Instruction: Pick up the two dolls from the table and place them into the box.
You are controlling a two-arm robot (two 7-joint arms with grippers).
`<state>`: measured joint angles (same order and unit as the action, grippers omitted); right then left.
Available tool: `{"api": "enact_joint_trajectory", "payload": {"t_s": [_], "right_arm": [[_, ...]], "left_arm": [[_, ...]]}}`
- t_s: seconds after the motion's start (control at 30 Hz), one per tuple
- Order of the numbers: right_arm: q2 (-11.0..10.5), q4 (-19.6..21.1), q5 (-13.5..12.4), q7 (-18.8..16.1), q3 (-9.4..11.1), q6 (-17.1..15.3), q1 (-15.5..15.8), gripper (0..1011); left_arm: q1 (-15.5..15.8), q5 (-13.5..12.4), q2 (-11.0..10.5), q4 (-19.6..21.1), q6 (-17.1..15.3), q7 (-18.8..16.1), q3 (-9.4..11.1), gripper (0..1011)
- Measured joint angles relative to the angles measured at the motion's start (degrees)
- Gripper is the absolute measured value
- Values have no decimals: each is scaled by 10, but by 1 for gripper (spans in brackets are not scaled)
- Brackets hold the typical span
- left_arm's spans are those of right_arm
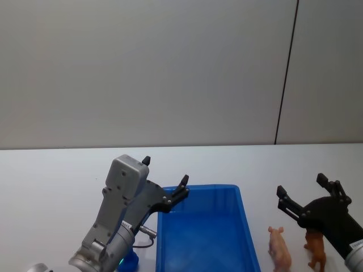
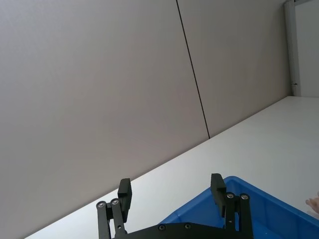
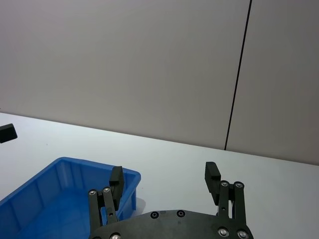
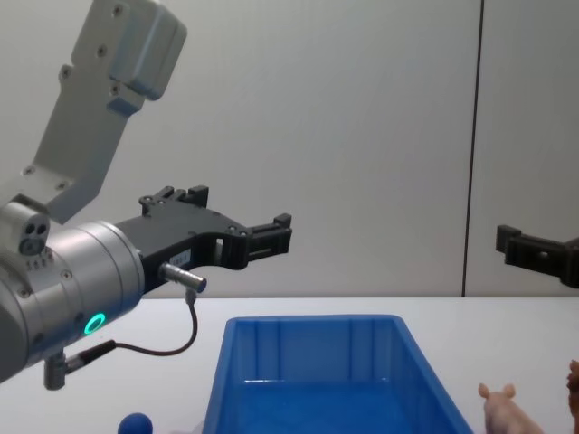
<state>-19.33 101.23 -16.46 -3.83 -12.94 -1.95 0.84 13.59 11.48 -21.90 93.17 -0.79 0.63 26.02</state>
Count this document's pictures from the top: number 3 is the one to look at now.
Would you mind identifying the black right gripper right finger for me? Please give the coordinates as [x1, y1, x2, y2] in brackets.
[204, 161, 248, 225]

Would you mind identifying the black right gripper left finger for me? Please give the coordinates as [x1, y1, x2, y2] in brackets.
[88, 165, 125, 232]

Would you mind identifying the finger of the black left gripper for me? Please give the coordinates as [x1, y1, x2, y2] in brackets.
[0, 123, 17, 144]

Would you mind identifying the blue plastic bin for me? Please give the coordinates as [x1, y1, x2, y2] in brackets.
[0, 156, 142, 239]

